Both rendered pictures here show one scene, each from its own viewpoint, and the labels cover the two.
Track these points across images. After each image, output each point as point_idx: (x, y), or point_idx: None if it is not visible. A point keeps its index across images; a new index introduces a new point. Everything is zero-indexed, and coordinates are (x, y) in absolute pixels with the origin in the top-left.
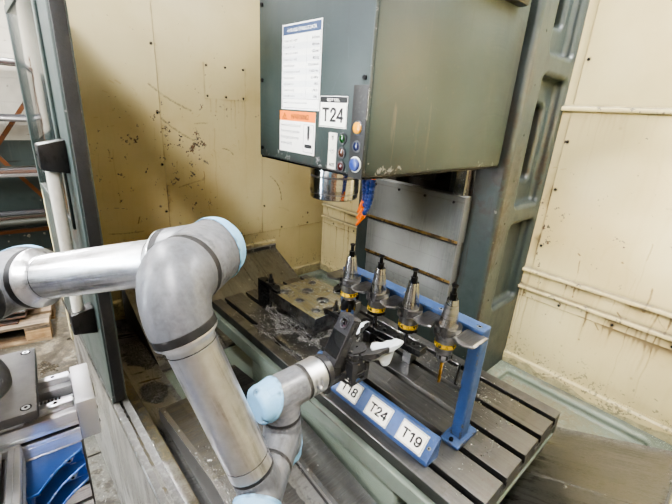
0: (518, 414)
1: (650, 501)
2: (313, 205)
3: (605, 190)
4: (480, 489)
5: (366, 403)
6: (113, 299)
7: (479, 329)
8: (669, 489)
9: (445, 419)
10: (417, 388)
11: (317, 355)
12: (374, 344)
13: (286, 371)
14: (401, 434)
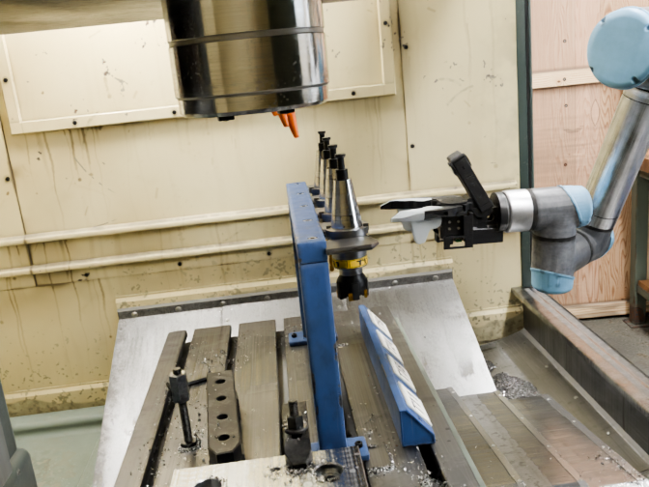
0: (215, 338)
1: (210, 316)
2: None
3: None
4: (353, 313)
5: (394, 358)
6: None
7: (304, 182)
8: (185, 311)
9: (303, 350)
10: (278, 389)
11: (501, 194)
12: (423, 200)
13: (546, 188)
14: (385, 331)
